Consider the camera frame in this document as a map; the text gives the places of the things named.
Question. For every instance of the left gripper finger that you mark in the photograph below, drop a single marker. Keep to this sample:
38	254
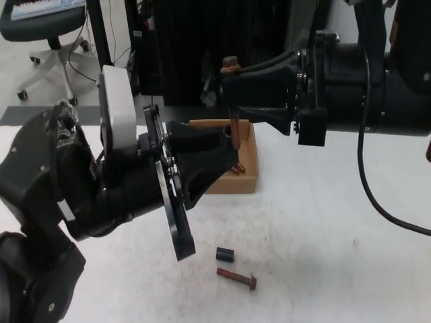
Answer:
198	138
202	168

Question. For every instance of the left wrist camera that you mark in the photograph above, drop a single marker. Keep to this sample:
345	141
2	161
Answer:
118	107

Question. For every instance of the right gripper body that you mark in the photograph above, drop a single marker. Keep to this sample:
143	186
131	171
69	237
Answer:
313	97

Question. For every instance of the cardboard box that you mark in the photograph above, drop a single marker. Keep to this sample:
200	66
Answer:
250	161

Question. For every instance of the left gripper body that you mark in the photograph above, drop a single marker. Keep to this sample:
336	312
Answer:
168	188

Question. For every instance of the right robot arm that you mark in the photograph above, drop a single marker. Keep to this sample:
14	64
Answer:
380	87

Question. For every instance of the black cylindrical sleeve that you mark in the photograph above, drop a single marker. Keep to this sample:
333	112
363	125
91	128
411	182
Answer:
225	254

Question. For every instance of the copper flange bolt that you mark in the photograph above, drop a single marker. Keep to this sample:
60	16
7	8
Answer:
234	131
235	278

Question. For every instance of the office chair with white base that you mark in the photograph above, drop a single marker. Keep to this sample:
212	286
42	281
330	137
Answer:
50	43

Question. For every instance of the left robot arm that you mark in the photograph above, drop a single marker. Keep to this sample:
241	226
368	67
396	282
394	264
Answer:
50	188

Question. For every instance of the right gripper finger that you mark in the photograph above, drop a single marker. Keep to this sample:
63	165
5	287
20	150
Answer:
259	97
266	67

